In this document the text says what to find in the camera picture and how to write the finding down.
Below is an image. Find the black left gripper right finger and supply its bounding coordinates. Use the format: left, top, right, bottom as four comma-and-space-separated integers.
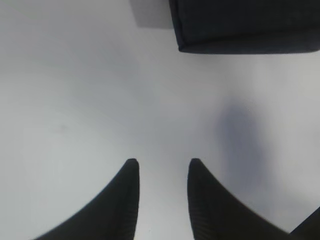
187, 158, 320, 240

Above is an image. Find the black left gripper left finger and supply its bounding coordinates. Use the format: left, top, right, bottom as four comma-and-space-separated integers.
38, 158, 140, 240

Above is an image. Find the dark blue lunch bag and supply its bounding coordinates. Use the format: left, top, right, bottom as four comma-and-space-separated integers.
169, 0, 320, 55

